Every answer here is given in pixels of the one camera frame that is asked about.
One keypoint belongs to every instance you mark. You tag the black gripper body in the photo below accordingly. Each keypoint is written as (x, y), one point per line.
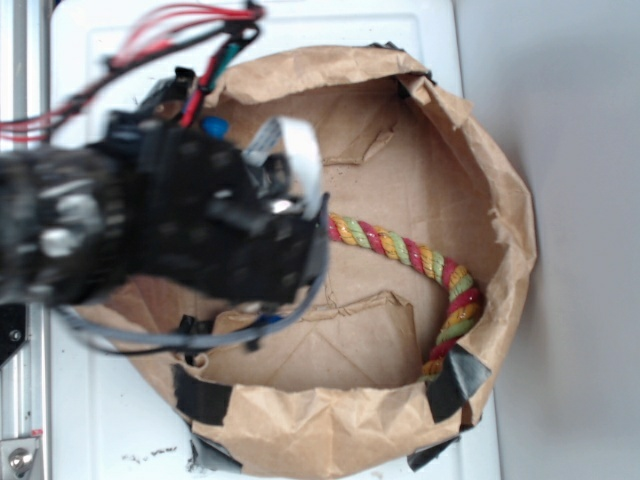
(183, 206)

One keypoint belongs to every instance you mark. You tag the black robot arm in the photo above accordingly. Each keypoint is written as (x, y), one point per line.
(52, 220)

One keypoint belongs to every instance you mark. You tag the black tape strip left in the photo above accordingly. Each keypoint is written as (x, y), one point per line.
(201, 401)

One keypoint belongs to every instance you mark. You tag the black tape strip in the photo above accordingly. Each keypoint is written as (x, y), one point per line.
(213, 456)
(461, 377)
(201, 401)

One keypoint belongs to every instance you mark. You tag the brown paper bag bin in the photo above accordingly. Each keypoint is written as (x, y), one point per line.
(340, 391)

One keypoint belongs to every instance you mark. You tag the black tape strip lower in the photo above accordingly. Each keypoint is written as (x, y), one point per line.
(213, 456)

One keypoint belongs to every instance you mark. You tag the black tape strip right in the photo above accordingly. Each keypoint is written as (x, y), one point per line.
(461, 377)

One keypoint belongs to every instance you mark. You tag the aluminium extrusion frame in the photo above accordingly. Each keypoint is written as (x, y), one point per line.
(25, 376)

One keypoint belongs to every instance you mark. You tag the multicolour twisted rope toy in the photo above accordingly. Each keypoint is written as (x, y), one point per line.
(466, 301)

